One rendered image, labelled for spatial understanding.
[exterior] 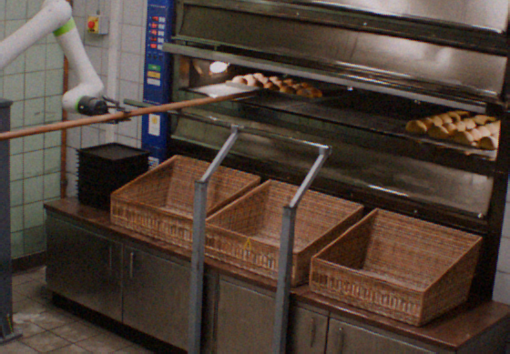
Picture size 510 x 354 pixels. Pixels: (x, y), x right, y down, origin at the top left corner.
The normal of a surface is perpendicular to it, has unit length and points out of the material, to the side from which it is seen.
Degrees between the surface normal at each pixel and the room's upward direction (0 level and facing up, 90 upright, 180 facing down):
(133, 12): 90
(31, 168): 90
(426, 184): 70
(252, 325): 89
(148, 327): 90
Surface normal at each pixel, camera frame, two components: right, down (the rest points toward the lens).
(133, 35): -0.63, 0.15
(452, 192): -0.58, -0.18
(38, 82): 0.77, 0.20
